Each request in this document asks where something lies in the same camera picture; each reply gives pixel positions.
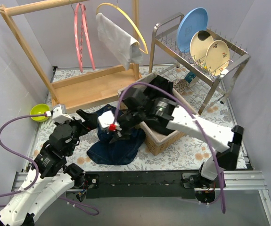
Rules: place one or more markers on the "yellow hanger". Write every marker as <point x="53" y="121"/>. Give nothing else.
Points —
<point x="135" y="27"/>

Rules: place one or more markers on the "wooden clothes rack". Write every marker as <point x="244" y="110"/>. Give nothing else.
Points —
<point x="79" y="92"/>

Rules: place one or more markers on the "teal cup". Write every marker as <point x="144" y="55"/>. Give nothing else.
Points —
<point x="189" y="77"/>

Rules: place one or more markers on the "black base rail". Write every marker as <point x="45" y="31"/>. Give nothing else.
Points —
<point x="137" y="184"/>

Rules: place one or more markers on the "pink hanger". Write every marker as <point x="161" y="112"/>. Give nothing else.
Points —
<point x="76" y="38"/>
<point x="84" y="27"/>

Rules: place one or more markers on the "cream plate black spot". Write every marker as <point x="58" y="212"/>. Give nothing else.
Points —
<point x="199" y="45"/>

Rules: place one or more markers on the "blue denim skirt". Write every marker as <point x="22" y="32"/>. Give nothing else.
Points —
<point x="121" y="152"/>

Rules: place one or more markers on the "white skirt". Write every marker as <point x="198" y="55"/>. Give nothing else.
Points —
<point x="121" y="44"/>

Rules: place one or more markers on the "cream plate flower print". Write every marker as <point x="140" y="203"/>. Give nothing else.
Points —
<point x="217" y="57"/>

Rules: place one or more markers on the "black garment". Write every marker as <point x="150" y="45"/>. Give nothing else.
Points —
<point x="153" y="95"/>

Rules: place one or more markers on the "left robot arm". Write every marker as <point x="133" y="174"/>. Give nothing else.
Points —
<point x="49" y="176"/>

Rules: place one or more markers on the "green bowl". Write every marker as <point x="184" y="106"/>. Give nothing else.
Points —
<point x="39" y="109"/>

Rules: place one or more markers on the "metal dish rack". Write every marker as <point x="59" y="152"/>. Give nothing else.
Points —
<point x="220" y="87"/>

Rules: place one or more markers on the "wicker laundry basket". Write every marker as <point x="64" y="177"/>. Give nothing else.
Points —
<point x="155" y="141"/>

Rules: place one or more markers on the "pink hanger rear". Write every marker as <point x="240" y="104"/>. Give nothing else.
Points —
<point x="84" y="27"/>

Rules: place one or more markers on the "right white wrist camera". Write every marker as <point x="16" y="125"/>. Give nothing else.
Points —
<point x="106" y="122"/>

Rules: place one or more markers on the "floral tablecloth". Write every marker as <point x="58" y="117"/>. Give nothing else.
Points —
<point x="187" y="153"/>

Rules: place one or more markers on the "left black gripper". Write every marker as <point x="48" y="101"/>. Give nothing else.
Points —
<point x="79" y="121"/>

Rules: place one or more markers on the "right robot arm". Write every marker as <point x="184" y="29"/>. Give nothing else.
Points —
<point x="170" y="113"/>

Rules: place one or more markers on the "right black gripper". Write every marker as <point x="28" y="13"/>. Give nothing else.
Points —
<point x="124" y="127"/>

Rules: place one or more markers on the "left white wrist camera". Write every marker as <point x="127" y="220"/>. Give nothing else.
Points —
<point x="59" y="114"/>

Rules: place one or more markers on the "pink hanger front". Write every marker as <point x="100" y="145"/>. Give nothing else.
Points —
<point x="76" y="38"/>

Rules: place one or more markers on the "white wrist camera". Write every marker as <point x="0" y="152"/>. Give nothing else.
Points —
<point x="106" y="122"/>
<point x="59" y="114"/>

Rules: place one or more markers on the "blue plate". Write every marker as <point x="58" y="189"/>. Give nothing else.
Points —
<point x="194" y="21"/>

